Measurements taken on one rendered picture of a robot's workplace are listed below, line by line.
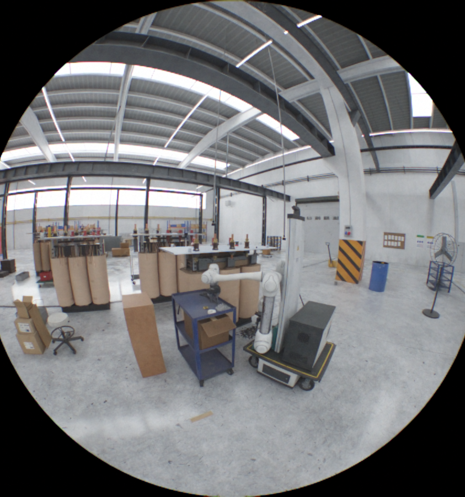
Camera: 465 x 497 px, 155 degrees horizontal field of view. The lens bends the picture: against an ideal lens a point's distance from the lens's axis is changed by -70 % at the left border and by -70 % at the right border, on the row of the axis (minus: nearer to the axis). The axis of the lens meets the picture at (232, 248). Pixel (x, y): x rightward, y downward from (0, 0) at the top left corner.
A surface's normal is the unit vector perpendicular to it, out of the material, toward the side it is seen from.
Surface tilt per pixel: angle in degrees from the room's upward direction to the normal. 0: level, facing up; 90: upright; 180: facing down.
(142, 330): 90
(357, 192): 90
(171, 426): 0
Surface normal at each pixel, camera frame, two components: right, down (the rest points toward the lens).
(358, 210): -0.79, 0.04
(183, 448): 0.02, -0.99
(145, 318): 0.61, 0.09
